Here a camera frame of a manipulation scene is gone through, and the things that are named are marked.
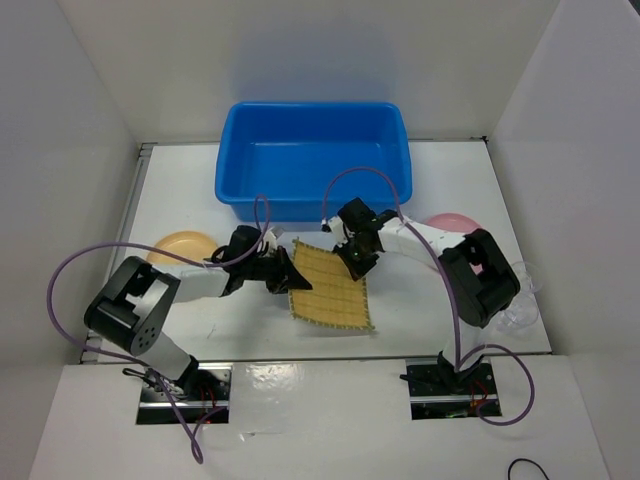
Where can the orange plastic plate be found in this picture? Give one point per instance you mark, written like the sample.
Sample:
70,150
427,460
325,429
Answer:
193,245

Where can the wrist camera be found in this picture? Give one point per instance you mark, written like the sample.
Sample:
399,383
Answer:
336,228
271,237

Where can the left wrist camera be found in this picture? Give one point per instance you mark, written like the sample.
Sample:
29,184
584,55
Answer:
271,237

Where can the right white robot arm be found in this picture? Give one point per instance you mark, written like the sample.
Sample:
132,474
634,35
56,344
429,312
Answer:
478,279

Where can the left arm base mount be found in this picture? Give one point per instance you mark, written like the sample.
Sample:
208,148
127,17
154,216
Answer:
209,402

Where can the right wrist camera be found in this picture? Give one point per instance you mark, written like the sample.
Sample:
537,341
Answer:
336,228

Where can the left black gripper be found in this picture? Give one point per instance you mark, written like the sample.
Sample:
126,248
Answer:
286,275

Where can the woven bamboo mat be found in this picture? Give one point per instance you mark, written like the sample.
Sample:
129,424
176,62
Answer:
336,300

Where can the clear plastic cup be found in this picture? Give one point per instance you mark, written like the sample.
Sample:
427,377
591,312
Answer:
523,312

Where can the pink plastic plate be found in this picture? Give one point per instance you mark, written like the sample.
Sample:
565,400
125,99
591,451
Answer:
452,222

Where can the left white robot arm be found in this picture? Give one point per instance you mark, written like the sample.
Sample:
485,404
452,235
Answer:
132,307

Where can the blue plastic bin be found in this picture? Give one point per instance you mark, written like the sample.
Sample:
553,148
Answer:
295,162

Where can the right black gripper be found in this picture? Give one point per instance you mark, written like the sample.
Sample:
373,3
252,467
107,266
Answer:
357,270

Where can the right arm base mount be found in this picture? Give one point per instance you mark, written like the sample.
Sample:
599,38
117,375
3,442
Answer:
431,399

